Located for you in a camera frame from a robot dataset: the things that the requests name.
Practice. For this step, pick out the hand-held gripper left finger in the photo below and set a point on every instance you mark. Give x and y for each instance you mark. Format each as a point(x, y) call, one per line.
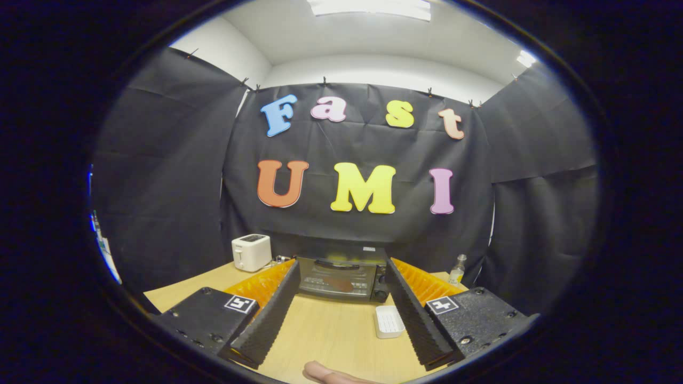
point(269, 314)

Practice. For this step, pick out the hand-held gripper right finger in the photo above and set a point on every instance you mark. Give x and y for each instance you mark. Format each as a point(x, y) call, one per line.
point(416, 314)

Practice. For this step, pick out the black toaster oven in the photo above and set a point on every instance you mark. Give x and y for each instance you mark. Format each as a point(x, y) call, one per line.
point(315, 269)

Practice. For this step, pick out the brown meat steak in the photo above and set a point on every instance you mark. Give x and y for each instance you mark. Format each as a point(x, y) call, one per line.
point(340, 284)

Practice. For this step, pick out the white bread toaster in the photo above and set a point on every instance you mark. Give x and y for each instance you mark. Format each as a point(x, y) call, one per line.
point(251, 253)

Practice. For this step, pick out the white rectangular dish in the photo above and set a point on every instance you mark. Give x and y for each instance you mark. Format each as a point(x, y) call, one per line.
point(388, 322)

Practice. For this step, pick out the small clear glass bottle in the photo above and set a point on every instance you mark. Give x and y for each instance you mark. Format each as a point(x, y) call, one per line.
point(457, 274)

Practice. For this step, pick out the small ceiling light panel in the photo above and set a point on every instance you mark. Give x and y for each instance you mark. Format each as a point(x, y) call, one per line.
point(526, 58)

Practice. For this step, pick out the large ceiling light panel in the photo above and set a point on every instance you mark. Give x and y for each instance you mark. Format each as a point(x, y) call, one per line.
point(368, 7)

